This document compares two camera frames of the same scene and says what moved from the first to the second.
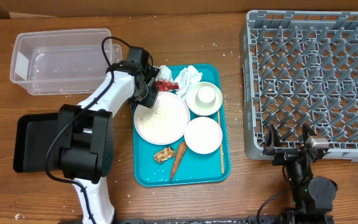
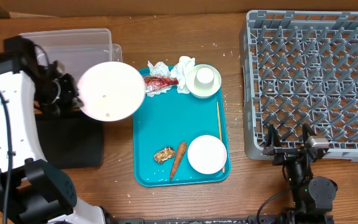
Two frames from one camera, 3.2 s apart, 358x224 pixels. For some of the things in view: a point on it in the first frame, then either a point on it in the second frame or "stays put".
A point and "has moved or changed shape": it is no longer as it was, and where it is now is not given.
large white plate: [165, 122] has moved or changed shape
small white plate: [203, 135] -> [207, 154]
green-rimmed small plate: [204, 98] -> [203, 80]
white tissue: [189, 75] -> [179, 71]
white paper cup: [205, 96] -> [204, 78]
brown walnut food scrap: [161, 156] stays put
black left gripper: [150, 101] -> [71, 102]
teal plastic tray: [178, 163] stays put
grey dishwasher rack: [316, 68] stays put
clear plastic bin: [62, 62] stays put
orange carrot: [181, 150] stays put
